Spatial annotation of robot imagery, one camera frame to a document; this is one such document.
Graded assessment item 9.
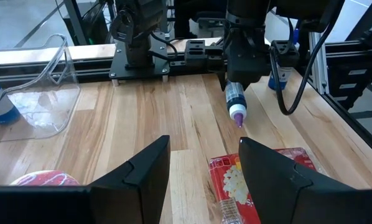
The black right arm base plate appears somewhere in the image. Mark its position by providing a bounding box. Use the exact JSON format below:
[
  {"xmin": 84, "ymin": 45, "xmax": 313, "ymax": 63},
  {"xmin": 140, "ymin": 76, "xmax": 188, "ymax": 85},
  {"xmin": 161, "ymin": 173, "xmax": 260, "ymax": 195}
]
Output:
[{"xmin": 108, "ymin": 39, "xmax": 170, "ymax": 82}]

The red popcorn bag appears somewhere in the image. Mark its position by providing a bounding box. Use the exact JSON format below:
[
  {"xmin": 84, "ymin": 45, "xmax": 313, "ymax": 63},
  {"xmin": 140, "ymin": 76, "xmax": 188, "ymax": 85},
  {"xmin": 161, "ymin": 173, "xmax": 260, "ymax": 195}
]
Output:
[{"xmin": 208, "ymin": 147, "xmax": 317, "ymax": 224}]

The purple food colouring bottle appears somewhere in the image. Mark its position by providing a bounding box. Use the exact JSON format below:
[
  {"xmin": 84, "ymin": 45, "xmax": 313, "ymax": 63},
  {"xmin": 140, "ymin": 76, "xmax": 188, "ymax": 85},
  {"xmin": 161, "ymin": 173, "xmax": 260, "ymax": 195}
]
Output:
[{"xmin": 225, "ymin": 80, "xmax": 248, "ymax": 129}]

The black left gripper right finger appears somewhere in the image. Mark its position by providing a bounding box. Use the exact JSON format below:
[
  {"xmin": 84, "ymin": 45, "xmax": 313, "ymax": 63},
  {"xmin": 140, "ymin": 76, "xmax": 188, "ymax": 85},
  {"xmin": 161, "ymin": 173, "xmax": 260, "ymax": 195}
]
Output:
[{"xmin": 238, "ymin": 136, "xmax": 372, "ymax": 224}]

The silver aluminium rig frame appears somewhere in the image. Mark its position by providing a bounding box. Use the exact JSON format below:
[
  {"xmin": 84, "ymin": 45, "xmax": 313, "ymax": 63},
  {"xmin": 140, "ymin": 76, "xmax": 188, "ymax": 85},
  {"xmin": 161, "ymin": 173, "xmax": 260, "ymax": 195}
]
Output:
[{"xmin": 309, "ymin": 30, "xmax": 327, "ymax": 96}]

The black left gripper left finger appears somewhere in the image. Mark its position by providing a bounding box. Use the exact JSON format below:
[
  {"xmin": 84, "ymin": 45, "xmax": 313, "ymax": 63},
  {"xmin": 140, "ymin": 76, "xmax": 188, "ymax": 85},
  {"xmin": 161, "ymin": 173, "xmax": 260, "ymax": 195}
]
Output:
[{"xmin": 87, "ymin": 134, "xmax": 172, "ymax": 224}]

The black looped wrist cable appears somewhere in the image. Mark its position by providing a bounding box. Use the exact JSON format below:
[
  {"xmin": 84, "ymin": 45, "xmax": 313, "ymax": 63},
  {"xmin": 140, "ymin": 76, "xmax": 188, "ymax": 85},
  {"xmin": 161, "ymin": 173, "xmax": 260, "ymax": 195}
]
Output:
[{"xmin": 269, "ymin": 12, "xmax": 339, "ymax": 116}]

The black metal stand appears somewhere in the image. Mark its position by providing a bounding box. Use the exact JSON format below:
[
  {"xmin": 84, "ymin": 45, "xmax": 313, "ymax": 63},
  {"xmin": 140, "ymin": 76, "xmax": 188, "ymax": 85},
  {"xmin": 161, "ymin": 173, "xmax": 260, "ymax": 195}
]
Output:
[{"xmin": 61, "ymin": 0, "xmax": 227, "ymax": 47}]

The black aluminium table frame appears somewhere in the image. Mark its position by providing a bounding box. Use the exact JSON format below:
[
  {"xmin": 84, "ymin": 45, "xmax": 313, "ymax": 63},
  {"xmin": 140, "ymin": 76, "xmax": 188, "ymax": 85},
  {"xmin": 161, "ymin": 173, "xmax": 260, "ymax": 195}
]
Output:
[{"xmin": 0, "ymin": 37, "xmax": 372, "ymax": 153}]

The clear plastic tray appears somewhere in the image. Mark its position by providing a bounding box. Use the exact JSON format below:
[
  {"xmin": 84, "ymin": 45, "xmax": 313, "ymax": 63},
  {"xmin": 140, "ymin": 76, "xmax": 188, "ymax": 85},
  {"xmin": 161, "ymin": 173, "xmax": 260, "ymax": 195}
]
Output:
[{"xmin": 0, "ymin": 33, "xmax": 81, "ymax": 144}]

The pink frosted donut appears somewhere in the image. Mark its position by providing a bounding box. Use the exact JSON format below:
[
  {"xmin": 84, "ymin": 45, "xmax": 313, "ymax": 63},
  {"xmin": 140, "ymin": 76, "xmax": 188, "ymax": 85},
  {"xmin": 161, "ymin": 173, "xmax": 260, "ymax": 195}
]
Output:
[{"xmin": 10, "ymin": 170, "xmax": 81, "ymax": 187}]

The blue food colouring bottle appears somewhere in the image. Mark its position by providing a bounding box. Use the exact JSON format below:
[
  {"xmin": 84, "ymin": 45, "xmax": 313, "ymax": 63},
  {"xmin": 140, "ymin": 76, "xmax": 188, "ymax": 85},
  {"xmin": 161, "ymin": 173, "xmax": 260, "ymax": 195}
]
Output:
[
  {"xmin": 0, "ymin": 75, "xmax": 21, "ymax": 126},
  {"xmin": 267, "ymin": 63, "xmax": 294, "ymax": 91}
]

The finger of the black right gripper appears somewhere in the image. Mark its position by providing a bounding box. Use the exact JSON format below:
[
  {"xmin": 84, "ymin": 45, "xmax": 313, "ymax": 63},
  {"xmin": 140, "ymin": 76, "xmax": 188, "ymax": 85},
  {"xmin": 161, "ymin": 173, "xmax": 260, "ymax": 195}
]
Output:
[
  {"xmin": 218, "ymin": 70, "xmax": 228, "ymax": 93},
  {"xmin": 245, "ymin": 67, "xmax": 269, "ymax": 86}
]

